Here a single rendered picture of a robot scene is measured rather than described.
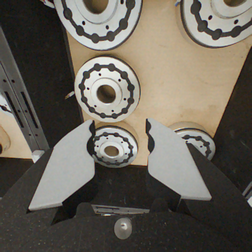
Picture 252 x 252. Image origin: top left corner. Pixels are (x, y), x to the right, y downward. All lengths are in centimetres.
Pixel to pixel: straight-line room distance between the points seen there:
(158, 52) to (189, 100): 10
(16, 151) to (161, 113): 36
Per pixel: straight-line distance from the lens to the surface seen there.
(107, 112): 22
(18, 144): 41
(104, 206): 28
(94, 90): 21
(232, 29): 23
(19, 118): 20
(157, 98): 24
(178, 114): 26
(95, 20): 20
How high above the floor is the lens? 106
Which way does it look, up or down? 59 degrees down
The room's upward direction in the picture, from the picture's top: 170 degrees counter-clockwise
